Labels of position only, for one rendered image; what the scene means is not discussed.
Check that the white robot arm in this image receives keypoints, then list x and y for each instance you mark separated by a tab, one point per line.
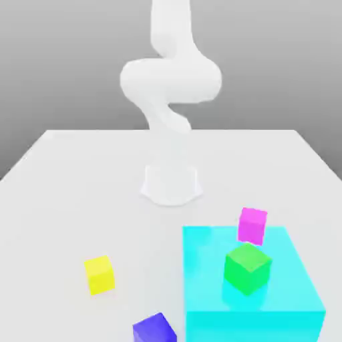
171	80

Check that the small magenta cube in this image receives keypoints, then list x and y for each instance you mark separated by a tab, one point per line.
251	227

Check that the small green cube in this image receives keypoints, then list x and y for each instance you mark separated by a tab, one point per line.
247	269

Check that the small yellow cube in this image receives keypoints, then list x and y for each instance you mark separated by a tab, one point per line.
99	275

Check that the small blue cube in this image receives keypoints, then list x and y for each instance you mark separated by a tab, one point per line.
155	330

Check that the large cyan box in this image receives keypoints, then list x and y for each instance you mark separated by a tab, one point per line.
203	267

